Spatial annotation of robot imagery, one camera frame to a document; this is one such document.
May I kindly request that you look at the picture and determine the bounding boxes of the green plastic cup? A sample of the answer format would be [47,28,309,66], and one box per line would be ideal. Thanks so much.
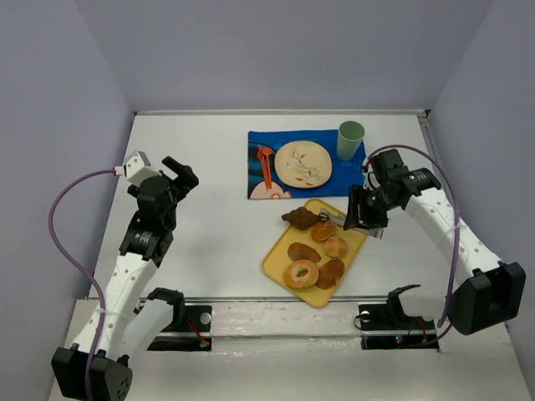
[336,121,365,161]

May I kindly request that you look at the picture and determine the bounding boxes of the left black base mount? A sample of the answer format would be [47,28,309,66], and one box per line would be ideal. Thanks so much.
[147,304,212,353]

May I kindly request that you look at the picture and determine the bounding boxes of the beige ceramic plate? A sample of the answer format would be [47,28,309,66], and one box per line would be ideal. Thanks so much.
[274,140,333,189]

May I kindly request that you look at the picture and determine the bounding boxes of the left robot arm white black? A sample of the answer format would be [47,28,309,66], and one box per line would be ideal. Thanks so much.
[51,151,199,400]

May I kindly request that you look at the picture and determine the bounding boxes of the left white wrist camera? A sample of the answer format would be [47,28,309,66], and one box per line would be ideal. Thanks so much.
[123,150,161,187]

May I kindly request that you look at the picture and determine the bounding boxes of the sugared ring donut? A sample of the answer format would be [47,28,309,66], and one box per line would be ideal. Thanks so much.
[283,260,319,289]

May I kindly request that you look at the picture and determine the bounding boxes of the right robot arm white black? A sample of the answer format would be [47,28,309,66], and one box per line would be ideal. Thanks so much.
[342,145,526,335]

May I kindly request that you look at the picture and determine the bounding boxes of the brown glazed pastry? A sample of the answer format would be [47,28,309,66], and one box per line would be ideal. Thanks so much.
[315,259,345,290]

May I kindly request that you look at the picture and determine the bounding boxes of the yellow plastic tray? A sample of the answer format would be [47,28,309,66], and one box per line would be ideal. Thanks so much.
[261,197,369,309]

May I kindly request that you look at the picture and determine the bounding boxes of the light round bread roll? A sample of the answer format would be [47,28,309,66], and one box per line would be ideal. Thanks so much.
[324,236,348,258]

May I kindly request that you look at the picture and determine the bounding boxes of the blue patterned placemat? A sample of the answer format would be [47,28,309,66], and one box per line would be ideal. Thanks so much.
[247,129,366,200]

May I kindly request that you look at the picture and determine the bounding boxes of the brown oval bread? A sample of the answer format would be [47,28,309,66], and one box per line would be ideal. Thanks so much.
[287,242,321,263]

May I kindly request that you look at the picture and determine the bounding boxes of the orange plastic fork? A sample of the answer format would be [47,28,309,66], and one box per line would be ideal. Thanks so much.
[257,146,273,190]

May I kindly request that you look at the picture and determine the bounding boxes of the aluminium front rail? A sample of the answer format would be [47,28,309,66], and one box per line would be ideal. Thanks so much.
[137,294,394,306]

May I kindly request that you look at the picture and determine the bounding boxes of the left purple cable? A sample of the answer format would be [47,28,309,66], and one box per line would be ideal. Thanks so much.
[47,166,126,401]

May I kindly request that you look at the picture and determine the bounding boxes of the sesame glazed bun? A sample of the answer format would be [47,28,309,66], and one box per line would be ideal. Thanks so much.
[310,221,337,242]

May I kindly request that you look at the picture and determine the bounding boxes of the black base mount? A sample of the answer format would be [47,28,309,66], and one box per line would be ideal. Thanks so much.
[147,304,212,353]
[353,303,440,350]

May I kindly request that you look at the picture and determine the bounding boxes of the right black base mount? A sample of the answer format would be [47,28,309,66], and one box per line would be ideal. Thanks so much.
[353,303,440,350]

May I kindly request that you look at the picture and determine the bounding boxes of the dark chocolate croissant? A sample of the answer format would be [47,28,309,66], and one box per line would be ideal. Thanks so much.
[281,206,321,231]

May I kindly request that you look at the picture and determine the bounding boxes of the silver metal tongs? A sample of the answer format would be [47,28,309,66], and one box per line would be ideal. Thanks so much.
[318,208,384,240]

